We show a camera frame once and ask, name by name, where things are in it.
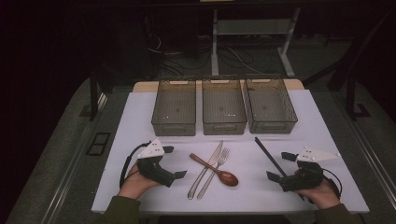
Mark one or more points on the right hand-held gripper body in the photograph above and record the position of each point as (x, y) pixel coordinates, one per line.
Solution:
(306, 179)

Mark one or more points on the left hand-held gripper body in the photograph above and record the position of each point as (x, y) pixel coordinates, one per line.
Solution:
(154, 169)

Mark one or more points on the grey basket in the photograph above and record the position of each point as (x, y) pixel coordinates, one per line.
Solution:
(271, 105)
(222, 105)
(177, 109)

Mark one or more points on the brown wooden spoon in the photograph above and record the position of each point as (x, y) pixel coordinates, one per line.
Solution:
(229, 179)

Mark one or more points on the silver fork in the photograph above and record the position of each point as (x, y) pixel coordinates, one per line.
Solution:
(222, 158)

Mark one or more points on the person's right hand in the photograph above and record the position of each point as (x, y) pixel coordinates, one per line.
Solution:
(322, 196)

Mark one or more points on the person's left hand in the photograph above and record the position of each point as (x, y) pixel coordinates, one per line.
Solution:
(135, 185)

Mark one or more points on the silver table knife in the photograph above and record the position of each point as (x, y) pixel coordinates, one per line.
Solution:
(218, 151)

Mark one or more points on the black metal stand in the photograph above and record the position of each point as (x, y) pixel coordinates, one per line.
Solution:
(351, 93)

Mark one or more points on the white metal desk frame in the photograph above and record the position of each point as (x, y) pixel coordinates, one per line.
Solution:
(252, 26)

